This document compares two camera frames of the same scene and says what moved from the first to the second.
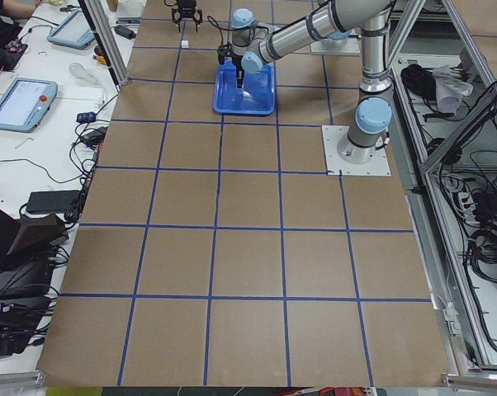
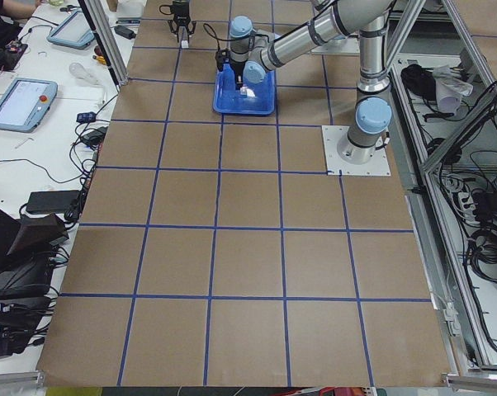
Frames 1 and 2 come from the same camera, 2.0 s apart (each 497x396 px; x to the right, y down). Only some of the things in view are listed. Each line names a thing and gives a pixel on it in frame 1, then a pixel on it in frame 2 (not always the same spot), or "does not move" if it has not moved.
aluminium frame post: [107, 40] does not move
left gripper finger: [177, 21] -> [170, 23]
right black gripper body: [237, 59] does not move
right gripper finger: [239, 77] does not move
